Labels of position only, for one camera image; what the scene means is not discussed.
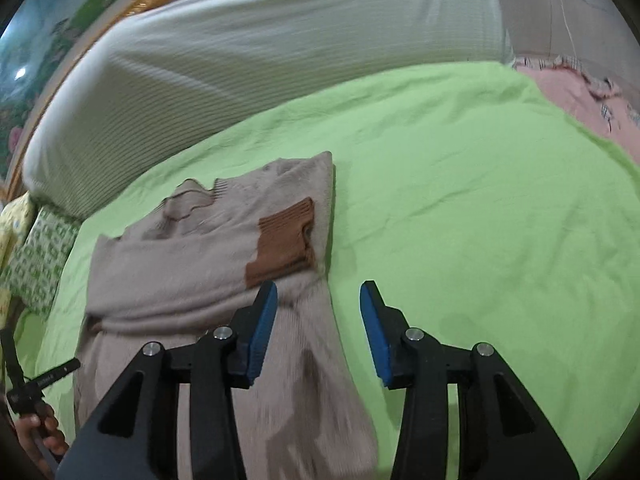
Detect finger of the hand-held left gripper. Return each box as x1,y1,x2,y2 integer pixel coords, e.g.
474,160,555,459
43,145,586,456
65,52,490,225
29,357,82,388
0,329,25,392

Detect person's left hand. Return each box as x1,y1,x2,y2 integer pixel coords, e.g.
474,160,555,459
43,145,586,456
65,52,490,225
14,400,70,466

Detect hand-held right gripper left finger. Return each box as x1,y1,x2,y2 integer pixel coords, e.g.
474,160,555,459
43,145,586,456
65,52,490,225
57,280,279,480

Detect yellow printed blanket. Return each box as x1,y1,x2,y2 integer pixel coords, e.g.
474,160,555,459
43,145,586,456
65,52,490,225
0,192,37,273

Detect pink blanket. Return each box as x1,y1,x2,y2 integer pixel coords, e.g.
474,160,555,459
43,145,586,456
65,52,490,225
512,55,640,166

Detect green bed sheet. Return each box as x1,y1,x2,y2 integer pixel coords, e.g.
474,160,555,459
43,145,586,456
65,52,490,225
10,60,640,480

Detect beige sweater with brown patch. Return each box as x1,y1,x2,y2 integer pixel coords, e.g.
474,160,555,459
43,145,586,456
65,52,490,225
74,150,381,480

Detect white striped pillow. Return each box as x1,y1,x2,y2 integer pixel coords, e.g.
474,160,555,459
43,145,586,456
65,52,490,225
22,0,516,218

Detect green checked pillow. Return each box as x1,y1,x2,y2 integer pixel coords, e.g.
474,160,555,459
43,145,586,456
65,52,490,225
0,205,81,313

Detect thin wall cable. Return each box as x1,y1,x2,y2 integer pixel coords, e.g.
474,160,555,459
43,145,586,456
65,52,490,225
537,0,581,58

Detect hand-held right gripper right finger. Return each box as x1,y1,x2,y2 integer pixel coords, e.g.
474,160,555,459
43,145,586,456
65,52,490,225
360,280,583,480

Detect gold framed flower picture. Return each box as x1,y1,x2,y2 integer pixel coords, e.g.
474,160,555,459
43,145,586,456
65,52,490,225
0,0,271,201

